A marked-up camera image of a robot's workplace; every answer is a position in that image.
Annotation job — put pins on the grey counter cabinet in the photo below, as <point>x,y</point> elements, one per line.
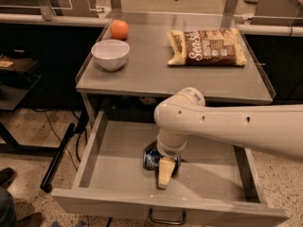
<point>147,72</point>

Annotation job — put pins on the white ceramic bowl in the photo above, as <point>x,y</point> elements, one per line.
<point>110,54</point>

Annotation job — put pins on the brown snack chip bag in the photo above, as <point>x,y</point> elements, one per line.
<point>206,47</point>

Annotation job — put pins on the brown shoe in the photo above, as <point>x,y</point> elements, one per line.
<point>7,176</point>

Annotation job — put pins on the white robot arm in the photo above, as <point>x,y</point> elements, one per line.
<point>274,129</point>

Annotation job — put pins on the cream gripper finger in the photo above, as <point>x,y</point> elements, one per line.
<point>166,167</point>

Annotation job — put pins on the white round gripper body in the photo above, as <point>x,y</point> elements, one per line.
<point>170,151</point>

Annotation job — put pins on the orange fruit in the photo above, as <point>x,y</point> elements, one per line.
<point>119,30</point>

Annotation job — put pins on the black table leg bar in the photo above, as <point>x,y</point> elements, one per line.
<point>46,185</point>

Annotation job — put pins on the black side table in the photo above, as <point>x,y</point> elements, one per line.
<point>14,86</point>

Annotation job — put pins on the metal drawer handle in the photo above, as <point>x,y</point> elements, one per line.
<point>169,218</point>

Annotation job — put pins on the blue pepsi can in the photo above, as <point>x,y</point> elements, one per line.
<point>152,156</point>

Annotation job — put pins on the grey open top drawer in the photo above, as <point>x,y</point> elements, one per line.
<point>216,184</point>

